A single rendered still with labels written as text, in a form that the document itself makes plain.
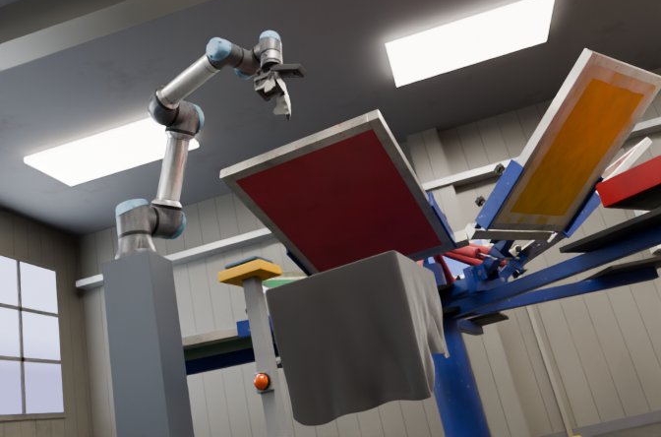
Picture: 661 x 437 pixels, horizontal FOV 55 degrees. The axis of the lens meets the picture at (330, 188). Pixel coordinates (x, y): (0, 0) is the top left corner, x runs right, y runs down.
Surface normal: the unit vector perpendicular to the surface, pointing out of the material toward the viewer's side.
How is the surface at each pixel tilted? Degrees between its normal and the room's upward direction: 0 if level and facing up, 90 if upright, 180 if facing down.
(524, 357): 90
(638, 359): 90
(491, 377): 90
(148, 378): 90
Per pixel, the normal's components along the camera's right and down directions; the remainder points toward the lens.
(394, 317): -0.44, -0.20
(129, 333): -0.22, -0.30
